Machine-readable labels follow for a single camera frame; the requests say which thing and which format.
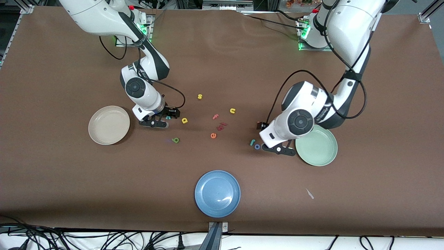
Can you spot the grey metal rail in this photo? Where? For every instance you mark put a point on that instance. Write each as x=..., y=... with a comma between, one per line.
x=227, y=5

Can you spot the beige brown plate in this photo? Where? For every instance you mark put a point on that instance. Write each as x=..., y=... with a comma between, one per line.
x=109, y=125

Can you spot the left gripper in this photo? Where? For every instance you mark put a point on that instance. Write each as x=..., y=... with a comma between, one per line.
x=260, y=125

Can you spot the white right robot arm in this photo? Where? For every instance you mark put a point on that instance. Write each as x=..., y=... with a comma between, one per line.
x=100, y=17

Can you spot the blue plate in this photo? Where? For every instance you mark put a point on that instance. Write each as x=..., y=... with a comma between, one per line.
x=217, y=193

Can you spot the orange artificial flowers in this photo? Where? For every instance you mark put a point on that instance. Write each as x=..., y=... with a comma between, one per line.
x=301, y=2

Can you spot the black power plug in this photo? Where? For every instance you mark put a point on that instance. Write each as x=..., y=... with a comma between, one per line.
x=180, y=243

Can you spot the brown table cover sheet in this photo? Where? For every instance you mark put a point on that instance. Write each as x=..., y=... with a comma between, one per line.
x=69, y=180

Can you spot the light green plate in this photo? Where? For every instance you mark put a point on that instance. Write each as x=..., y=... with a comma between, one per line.
x=319, y=149

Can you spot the metal table edge bracket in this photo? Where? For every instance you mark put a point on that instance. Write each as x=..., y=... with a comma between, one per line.
x=215, y=236

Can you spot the aluminium frame profile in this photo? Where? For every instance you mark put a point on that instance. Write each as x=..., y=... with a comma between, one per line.
x=26, y=8
x=426, y=15

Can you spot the green letter b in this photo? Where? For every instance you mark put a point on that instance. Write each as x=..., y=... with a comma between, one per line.
x=173, y=140

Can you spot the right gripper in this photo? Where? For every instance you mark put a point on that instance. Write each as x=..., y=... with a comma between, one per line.
x=170, y=112

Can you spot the white paper scrap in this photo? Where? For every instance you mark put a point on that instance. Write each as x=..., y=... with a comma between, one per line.
x=309, y=193

